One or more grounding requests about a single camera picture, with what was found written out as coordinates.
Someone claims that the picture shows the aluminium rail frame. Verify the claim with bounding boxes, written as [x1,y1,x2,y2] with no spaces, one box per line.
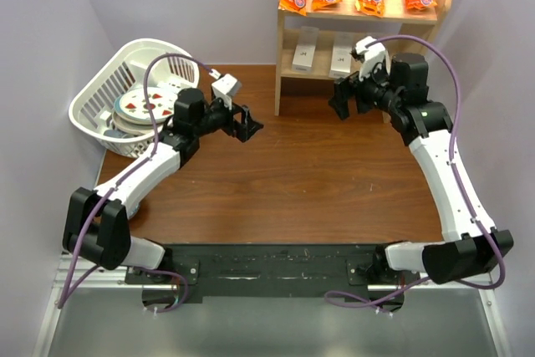
[35,254,512,356]

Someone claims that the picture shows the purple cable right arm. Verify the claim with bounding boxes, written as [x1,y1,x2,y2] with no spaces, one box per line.
[324,34,507,312]

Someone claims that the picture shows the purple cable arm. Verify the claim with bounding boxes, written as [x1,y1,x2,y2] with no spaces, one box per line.
[57,54,221,313]
[324,34,507,312]

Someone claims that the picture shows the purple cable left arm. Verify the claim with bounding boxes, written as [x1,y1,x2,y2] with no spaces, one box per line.
[57,54,221,313]

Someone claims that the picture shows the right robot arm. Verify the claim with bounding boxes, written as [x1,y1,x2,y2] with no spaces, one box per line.
[329,51,514,284]

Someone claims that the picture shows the wooden shelf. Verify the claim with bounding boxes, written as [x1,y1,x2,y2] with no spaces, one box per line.
[274,0,452,115]

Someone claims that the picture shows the painted fruit plate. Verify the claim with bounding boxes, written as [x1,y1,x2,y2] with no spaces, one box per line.
[114,87,177,125]

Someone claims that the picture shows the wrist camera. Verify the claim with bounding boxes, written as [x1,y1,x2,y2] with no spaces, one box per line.
[351,36,391,81]
[209,69,242,110]

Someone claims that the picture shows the blue patterned bowl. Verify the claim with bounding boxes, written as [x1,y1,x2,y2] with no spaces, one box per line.
[127,203,140,220]

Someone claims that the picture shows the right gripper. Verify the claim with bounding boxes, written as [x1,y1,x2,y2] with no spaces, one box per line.
[329,59,402,120]

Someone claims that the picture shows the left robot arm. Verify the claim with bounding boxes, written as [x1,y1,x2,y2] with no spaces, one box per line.
[63,89,263,283]

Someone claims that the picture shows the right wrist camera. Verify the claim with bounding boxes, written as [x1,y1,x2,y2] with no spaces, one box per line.
[351,36,391,81]

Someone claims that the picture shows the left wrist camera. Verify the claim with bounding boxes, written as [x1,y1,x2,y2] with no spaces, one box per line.
[209,69,242,110]

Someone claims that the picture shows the white Harry's razor box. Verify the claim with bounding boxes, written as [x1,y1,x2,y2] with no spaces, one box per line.
[292,26,319,74]

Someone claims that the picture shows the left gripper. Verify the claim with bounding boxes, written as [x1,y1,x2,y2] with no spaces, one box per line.
[193,94,262,142]

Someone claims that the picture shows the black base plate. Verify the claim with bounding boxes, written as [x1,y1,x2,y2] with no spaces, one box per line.
[125,242,423,303]

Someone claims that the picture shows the stacked plates underneath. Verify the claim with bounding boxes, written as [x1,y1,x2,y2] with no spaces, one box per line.
[103,113,154,139]

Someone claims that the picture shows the white plastic basket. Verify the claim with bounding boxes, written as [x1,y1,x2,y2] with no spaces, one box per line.
[69,38,201,159]

